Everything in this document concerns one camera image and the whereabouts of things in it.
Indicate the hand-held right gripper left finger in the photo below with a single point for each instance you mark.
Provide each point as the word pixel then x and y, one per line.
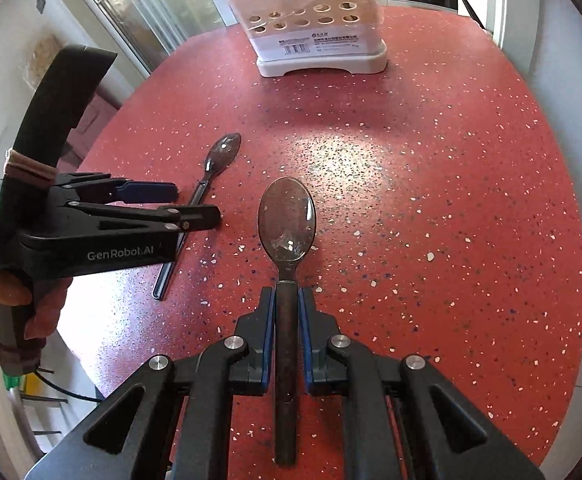
pixel 269 325

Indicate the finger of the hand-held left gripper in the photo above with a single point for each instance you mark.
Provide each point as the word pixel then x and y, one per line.
pixel 196 216
pixel 146 191

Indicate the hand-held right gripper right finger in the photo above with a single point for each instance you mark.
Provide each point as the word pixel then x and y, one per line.
pixel 304 325

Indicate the small dark clear plastic spoon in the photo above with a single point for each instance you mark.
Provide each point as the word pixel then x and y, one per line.
pixel 223 152

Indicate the large dark clear plastic spoon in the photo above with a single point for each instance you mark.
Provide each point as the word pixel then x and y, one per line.
pixel 286 220

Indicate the white plastic utensil holder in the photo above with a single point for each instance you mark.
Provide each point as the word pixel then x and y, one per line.
pixel 321 45

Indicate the person's left hand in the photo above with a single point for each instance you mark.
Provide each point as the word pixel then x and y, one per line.
pixel 48 305

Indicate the beige hair band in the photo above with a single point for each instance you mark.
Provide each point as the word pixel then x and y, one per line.
pixel 28 167

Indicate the pink chair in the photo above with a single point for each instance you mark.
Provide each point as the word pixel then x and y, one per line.
pixel 98 110

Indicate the glass door cabinet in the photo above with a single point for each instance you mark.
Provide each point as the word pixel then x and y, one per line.
pixel 146 5

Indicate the dark wall switch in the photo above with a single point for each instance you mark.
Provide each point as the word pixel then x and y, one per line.
pixel 41 4

